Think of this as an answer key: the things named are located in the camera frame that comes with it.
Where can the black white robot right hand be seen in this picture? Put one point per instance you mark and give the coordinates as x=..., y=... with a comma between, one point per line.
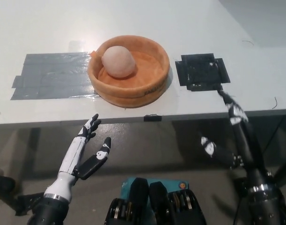
x=244, y=145

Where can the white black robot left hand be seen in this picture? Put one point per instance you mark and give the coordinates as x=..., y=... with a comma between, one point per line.
x=71, y=154

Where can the beige plush dumpling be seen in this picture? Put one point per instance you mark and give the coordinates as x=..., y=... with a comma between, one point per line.
x=118, y=61

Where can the black teal robot torso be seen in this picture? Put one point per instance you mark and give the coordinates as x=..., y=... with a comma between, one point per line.
x=154, y=205

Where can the orange round soft basket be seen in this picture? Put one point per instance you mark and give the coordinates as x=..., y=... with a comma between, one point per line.
x=142, y=77

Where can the grey table leg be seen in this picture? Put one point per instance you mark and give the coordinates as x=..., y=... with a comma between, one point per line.
x=28, y=154

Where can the dark shoe-like object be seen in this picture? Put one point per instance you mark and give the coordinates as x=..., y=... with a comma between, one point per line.
x=2, y=186

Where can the black tape patch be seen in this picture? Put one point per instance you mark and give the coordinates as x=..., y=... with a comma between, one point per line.
x=199, y=70

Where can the grey duct tape patch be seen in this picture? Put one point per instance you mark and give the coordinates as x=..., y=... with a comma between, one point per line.
x=49, y=75

